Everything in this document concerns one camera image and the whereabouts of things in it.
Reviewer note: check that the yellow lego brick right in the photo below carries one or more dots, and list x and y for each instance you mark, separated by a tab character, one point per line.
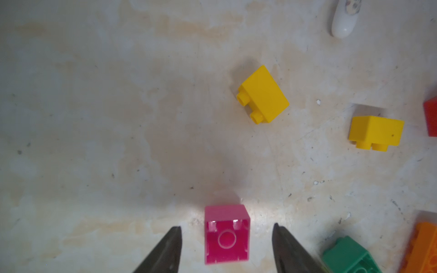
375	133

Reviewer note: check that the red lego brick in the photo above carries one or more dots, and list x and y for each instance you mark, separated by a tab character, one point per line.
430	113

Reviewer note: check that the dark green lego brick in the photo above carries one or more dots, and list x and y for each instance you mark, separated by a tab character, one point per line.
348	256

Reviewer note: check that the yellow lego brick left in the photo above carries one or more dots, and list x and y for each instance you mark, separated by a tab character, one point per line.
263	96

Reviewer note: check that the yellow lego brick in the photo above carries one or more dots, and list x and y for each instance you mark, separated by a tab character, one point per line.
263	96
375	133

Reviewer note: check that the orange lego brick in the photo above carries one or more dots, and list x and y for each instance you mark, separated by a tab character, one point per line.
421	253

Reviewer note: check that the pink lego brick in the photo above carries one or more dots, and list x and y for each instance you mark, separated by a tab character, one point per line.
227	234

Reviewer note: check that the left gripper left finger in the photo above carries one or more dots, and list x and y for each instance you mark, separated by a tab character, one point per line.
165	257

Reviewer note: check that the metal spoon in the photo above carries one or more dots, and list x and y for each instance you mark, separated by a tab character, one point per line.
345	18

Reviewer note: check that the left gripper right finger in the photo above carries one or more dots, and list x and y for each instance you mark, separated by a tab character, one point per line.
289	255

